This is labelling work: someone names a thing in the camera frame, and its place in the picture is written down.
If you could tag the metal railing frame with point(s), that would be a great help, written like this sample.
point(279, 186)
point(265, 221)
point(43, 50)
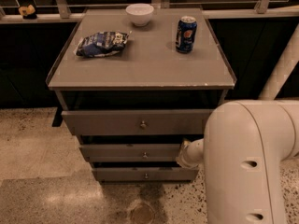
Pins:
point(75, 10)

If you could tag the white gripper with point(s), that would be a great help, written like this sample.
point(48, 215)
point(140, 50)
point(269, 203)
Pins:
point(186, 155)

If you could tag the grey drawer cabinet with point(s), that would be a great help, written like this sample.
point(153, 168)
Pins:
point(150, 74)

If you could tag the grey bottom drawer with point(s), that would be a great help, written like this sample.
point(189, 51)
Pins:
point(144, 174)

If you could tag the round floor drain cover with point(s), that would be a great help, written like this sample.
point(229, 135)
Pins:
point(140, 212)

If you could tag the grey top drawer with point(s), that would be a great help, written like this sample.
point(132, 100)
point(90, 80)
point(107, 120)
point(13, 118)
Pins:
point(136, 122)

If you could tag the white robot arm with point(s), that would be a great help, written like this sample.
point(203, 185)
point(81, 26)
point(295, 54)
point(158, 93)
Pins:
point(243, 145)

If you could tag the blue chip bag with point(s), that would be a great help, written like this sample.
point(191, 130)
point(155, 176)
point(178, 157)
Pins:
point(102, 44)

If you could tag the white bowl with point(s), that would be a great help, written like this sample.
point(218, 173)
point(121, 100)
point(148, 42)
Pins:
point(139, 14)

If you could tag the blue pepsi can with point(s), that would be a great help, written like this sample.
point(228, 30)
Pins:
point(186, 32)

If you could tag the small yellow black object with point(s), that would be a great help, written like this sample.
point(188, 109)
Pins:
point(28, 12)

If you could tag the grey drawer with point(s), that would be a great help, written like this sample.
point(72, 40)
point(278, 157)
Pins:
point(136, 122)
point(144, 174)
point(130, 152)

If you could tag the white diagonal pole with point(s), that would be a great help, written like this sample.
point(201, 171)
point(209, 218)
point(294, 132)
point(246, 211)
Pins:
point(282, 70)

